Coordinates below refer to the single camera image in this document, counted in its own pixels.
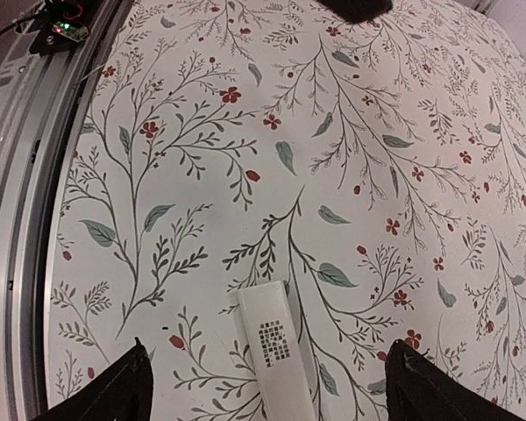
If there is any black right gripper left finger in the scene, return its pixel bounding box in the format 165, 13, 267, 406
34, 339, 153, 421

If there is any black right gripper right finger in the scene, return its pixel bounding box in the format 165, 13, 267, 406
385, 339, 515, 421

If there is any white remote control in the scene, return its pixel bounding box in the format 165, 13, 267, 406
238, 282, 316, 421

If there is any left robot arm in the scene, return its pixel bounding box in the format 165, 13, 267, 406
319, 0, 394, 24

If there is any floral patterned table mat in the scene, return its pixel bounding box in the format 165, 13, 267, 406
47, 1, 526, 420

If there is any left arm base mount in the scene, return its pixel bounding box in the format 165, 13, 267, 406
29, 0, 100, 56

